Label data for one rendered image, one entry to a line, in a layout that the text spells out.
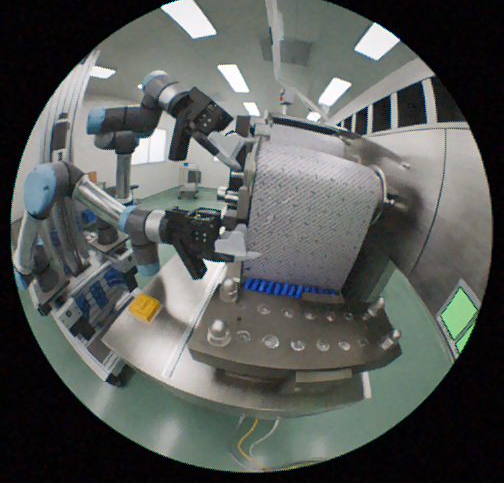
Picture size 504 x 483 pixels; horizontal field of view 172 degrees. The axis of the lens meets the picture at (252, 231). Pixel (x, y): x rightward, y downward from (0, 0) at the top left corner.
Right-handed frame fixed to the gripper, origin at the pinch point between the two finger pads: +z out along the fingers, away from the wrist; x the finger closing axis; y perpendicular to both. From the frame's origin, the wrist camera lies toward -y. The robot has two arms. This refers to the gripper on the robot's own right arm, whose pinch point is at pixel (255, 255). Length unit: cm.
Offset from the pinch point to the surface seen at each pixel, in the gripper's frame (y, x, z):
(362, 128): 43, 39, 35
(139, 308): -16.5, -11.7, -26.0
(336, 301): -4.1, -6.0, 18.2
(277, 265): -1.3, -0.3, 4.9
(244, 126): 30.6, 33.0, -12.6
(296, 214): 10.0, -0.2, 6.1
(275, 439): -109, -43, 35
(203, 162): -9, 556, -268
